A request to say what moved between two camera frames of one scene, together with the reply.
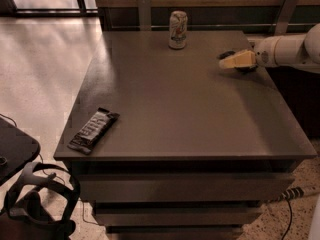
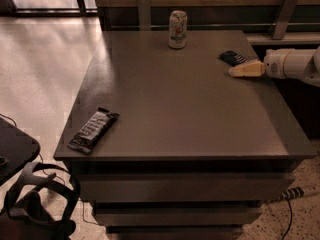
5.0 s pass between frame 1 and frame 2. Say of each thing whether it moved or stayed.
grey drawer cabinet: stayed
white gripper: moved
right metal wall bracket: stayed
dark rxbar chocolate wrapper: stayed
